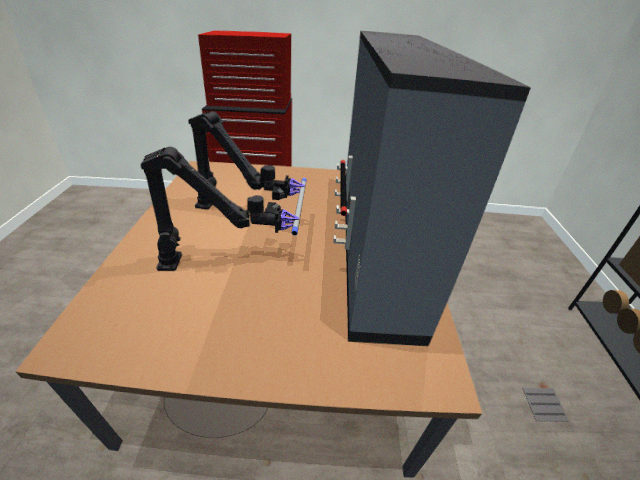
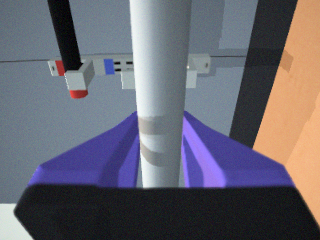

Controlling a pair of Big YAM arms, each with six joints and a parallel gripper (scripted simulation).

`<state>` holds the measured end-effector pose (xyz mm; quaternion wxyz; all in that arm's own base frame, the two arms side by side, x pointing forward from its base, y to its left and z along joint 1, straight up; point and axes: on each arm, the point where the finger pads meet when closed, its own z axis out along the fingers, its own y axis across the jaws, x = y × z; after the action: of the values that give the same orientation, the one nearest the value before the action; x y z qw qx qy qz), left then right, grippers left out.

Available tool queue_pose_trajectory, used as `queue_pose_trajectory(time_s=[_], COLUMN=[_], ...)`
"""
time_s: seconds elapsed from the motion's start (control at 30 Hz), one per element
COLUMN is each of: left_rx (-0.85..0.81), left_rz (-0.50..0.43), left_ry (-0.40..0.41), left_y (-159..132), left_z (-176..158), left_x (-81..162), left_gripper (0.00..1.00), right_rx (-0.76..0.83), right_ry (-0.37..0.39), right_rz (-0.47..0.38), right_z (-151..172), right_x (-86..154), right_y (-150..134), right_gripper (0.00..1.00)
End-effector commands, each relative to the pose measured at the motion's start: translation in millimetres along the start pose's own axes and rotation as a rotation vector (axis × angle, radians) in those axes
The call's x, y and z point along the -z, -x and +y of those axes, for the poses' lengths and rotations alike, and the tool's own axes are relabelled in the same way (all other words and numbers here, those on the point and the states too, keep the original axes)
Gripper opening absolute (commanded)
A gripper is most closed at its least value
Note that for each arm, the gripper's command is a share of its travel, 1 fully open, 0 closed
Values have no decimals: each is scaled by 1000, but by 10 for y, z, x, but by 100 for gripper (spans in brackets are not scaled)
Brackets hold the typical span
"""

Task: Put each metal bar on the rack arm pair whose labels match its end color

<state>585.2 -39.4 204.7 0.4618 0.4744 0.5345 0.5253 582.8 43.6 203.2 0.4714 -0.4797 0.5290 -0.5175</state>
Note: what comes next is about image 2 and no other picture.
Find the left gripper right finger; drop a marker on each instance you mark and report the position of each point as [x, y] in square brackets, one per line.
[225, 162]

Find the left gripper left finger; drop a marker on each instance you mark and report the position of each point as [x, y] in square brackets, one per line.
[98, 160]

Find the black metal bar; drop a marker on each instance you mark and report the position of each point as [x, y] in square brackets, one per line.
[66, 38]

